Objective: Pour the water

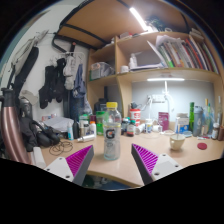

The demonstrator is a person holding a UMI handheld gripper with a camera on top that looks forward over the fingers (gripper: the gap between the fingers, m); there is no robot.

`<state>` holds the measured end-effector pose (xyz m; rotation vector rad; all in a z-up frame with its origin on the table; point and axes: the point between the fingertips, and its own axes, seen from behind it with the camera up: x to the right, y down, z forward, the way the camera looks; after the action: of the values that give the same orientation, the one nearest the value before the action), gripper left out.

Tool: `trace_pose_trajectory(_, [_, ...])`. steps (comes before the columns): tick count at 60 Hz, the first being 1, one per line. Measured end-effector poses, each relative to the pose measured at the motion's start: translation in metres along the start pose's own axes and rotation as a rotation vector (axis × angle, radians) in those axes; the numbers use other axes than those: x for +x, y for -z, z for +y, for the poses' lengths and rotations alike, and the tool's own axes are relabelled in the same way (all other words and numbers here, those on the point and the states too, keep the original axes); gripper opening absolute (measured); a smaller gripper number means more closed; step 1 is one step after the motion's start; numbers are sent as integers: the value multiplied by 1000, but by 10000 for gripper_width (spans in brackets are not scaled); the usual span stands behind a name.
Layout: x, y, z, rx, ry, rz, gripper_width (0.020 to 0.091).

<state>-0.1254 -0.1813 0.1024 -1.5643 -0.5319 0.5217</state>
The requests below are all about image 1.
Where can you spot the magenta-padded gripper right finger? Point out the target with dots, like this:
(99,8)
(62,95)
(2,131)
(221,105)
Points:
(146,159)

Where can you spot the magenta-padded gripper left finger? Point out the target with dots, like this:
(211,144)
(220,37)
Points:
(78,160)

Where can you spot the clear yellow-capped drink bottle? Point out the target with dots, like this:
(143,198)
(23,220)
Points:
(112,140)

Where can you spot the white tube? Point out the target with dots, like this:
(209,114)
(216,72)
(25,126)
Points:
(86,138)

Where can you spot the small white and blue bottle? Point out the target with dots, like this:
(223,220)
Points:
(70,131)

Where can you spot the white pill bottle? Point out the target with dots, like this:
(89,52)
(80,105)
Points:
(148,126)

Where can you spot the cream ceramic cup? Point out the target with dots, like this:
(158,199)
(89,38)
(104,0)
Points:
(176,143)

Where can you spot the spoon in cream cup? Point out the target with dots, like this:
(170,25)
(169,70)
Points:
(178,131)

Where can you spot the magenta packet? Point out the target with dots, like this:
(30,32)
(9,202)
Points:
(163,120)

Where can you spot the red and white canister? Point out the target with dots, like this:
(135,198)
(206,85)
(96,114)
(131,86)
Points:
(135,116)

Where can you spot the black bag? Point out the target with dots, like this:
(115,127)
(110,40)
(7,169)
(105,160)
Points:
(36,133)

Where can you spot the white and blue carton box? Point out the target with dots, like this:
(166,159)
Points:
(182,123)

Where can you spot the flat round red coaster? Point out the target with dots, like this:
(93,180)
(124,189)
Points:
(202,146)

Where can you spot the green glass bottle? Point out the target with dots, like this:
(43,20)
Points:
(191,116)

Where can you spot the grey sport bottle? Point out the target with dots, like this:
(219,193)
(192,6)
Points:
(198,121)

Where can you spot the pink metallic tube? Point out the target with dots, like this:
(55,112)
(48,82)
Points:
(11,133)

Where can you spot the brown jar with white lid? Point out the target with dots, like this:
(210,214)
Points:
(215,131)

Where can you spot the blue hanging garment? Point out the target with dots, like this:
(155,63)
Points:
(79,83)

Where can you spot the black hanging garment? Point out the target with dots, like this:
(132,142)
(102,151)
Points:
(50,86)

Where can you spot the wooden shelf unit with books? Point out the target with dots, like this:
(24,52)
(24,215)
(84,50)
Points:
(133,78)

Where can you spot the white LED light bar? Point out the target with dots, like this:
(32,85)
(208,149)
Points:
(165,79)
(138,18)

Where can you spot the tall clear glass bottle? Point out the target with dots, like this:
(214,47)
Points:
(219,110)

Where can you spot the white hanging garment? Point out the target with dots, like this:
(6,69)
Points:
(69,71)

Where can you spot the white wall power outlet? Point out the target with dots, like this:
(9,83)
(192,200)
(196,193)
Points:
(156,98)

